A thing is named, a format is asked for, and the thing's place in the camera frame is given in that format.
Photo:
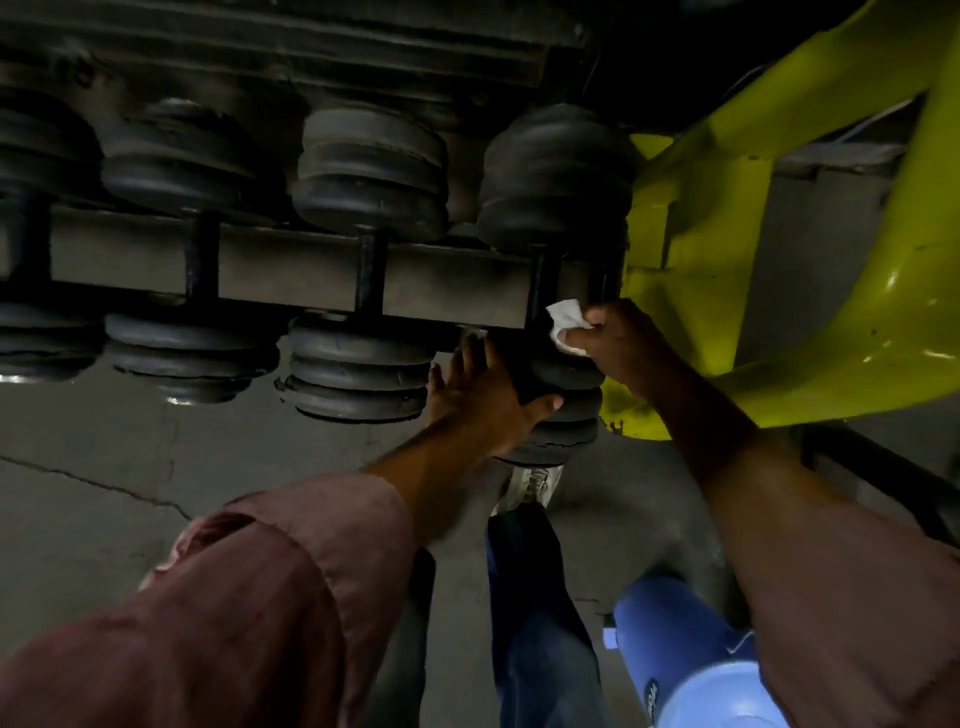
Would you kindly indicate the white cleaning cloth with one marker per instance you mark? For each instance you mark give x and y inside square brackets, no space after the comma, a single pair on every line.
[566,319]

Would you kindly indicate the person's right hand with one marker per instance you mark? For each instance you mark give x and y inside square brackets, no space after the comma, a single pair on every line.
[634,349]

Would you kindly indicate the ribbed black plate dumbbell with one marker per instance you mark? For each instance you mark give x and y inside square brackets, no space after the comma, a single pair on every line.
[187,345]
[555,180]
[360,352]
[45,337]

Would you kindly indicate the light blue plastic object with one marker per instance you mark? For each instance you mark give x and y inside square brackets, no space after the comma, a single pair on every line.
[675,637]

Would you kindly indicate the person's left forearm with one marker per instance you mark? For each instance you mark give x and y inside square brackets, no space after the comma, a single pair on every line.
[247,615]

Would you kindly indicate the person's right forearm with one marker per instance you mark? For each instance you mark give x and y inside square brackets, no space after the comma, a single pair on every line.
[840,600]

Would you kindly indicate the person's left hand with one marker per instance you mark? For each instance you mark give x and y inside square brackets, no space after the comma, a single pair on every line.
[484,412]

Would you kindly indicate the person's blue jeans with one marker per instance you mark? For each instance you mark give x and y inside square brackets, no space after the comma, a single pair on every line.
[540,637]

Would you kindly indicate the black yellow dumbbell rack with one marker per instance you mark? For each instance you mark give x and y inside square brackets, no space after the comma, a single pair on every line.
[712,262]

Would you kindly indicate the person's white shoe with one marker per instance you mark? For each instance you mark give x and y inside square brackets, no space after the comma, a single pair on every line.
[529,487]

